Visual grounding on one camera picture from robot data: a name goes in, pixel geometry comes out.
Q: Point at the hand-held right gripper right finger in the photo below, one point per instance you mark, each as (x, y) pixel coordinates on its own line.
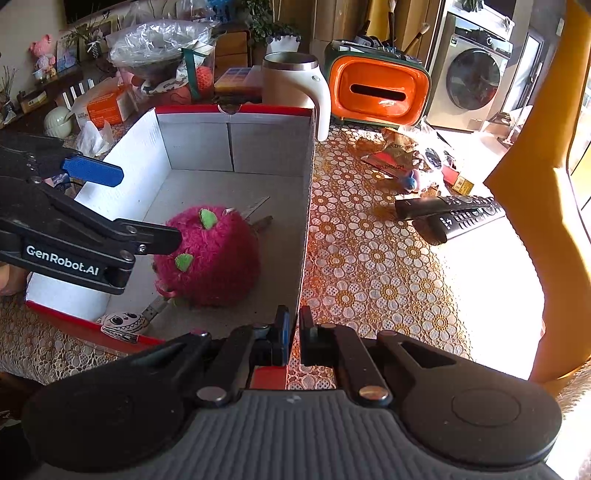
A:
(307, 342)

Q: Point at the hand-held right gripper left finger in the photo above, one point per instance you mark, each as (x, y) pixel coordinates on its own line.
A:
(283, 333)

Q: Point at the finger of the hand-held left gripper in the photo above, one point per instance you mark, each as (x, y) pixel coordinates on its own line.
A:
(94, 170)
(157, 240)

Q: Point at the pink plush dragon fruit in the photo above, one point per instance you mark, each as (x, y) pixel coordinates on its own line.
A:
(217, 263)

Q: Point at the white cardboard box red rim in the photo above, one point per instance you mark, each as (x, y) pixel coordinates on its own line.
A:
(198, 138)

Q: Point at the person's left hand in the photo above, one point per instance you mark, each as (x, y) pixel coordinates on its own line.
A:
(11, 281)

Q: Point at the white round jar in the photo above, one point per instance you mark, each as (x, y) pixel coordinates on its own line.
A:
(57, 122)

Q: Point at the white and orange carton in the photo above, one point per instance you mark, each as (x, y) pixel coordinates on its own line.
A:
(108, 108)

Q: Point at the silver usb plug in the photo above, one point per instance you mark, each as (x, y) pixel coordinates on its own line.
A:
(154, 308)

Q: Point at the white slatted stand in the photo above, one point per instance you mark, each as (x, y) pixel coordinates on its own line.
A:
(74, 94)

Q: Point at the dark wooden sideboard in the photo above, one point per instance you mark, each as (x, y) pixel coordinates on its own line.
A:
(27, 115)

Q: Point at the pale flat strip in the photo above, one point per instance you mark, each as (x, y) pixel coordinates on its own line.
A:
(256, 206)

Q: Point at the red patterned ball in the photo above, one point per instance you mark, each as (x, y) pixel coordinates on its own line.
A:
(180, 94)

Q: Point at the pink figurine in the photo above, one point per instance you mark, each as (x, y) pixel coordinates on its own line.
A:
(43, 53)

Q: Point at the green ribbon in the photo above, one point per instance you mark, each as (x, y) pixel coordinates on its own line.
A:
(191, 74)

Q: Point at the plastic covered bowl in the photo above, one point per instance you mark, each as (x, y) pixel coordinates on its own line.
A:
(157, 44)

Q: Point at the orange crochet ball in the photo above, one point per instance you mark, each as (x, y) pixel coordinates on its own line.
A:
(205, 77)

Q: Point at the colourful compartment box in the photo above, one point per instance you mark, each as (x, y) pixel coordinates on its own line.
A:
(238, 81)

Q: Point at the wooden drawer box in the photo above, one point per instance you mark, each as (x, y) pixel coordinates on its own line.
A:
(232, 48)

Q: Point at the black remote control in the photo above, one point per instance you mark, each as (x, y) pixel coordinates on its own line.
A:
(466, 226)
(438, 206)

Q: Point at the small blue toy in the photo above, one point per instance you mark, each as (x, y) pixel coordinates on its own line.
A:
(410, 181)

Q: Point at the brown snack packet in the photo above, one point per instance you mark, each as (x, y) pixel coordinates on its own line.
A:
(388, 154)

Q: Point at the red and yellow small box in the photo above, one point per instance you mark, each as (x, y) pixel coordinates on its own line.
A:
(459, 181)

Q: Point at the orange tissue box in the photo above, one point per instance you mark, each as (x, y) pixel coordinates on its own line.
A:
(376, 92)

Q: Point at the yellow chair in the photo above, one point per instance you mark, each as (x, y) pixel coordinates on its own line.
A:
(549, 207)

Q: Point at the cream fuzzy cushion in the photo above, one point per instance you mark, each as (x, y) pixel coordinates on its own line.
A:
(577, 415)

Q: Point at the silver washing machine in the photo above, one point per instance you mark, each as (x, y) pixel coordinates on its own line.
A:
(471, 78)

